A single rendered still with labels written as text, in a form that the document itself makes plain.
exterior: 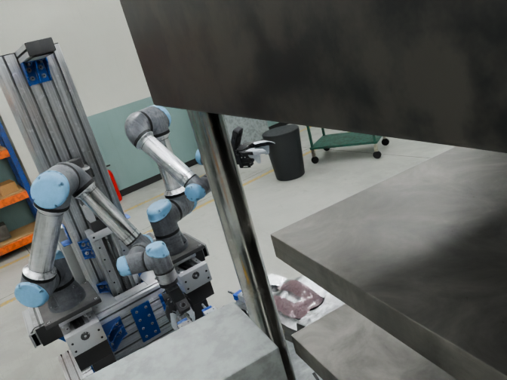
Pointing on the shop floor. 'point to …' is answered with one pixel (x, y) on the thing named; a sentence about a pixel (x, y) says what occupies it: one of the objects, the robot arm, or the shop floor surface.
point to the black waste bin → (285, 151)
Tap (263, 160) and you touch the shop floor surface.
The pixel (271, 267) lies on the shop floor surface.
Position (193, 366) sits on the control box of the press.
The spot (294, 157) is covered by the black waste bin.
